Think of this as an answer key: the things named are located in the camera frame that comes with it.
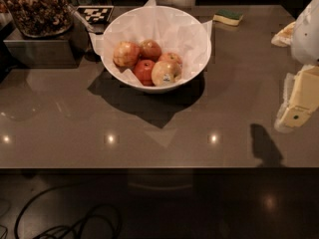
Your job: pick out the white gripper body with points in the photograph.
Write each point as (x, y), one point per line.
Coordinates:
(306, 37)

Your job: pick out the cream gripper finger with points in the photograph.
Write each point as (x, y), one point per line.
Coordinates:
(284, 36)
(300, 99)

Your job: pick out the yellow-red apple with sticker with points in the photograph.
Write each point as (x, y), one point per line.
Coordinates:
(165, 73)

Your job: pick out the white paper bowl liner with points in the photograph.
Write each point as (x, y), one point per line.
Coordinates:
(156, 24)

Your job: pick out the red-yellow apple right back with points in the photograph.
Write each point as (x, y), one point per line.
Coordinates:
(171, 57)

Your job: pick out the red apple back centre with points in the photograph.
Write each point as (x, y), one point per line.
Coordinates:
(150, 49)

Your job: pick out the red apple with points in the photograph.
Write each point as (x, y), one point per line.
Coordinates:
(143, 71)
(150, 49)

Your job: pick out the red apple front centre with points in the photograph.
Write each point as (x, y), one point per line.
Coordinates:
(143, 71)

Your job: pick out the yellow-red apple left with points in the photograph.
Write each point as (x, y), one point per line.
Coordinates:
(126, 54)

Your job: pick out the yellow green sponge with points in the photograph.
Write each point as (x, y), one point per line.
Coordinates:
(228, 17)

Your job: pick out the black white marker card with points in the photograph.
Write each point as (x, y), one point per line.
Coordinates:
(99, 14)

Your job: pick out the grey metal box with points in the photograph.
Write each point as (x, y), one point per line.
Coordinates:
(61, 52)

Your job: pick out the glass jar of nuts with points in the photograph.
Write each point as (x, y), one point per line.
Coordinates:
(40, 18)

